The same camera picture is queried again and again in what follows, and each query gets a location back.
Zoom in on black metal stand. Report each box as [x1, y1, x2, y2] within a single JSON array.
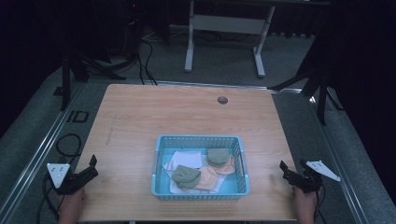
[[268, 59, 345, 126], [53, 46, 127, 112]]

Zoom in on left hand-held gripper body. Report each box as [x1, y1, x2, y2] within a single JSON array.
[[46, 162, 87, 196]]

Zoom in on person's left hand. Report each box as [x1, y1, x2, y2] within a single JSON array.
[[55, 187, 86, 224]]

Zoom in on aluminium floor rail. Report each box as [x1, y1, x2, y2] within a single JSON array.
[[306, 94, 372, 224], [0, 81, 87, 220]]

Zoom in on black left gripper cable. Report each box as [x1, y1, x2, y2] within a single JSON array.
[[35, 171, 62, 224]]

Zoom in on white cloth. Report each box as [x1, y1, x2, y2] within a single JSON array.
[[163, 150, 228, 194]]

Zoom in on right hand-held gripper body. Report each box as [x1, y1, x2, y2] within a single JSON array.
[[293, 159, 342, 194]]

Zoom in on blue plastic basket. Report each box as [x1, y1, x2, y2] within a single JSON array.
[[150, 133, 250, 201]]

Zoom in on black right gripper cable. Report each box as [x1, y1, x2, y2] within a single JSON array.
[[313, 184, 328, 224]]

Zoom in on white desk frame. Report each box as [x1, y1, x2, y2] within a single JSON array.
[[184, 0, 331, 78]]

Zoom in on black looped floor cable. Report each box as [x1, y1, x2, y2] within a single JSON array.
[[55, 133, 83, 158]]

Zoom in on person's right hand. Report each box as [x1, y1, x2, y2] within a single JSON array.
[[292, 186, 319, 224]]

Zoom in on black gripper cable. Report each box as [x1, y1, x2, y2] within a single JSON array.
[[35, 171, 62, 224], [313, 184, 328, 224]]

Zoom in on black floor cables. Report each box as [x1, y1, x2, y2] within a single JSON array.
[[135, 36, 159, 86]]

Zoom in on peach sock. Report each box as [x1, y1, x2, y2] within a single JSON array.
[[205, 154, 236, 175], [190, 166, 219, 191]]

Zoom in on green sock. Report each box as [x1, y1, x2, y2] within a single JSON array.
[[205, 147, 231, 168], [171, 164, 202, 189]]

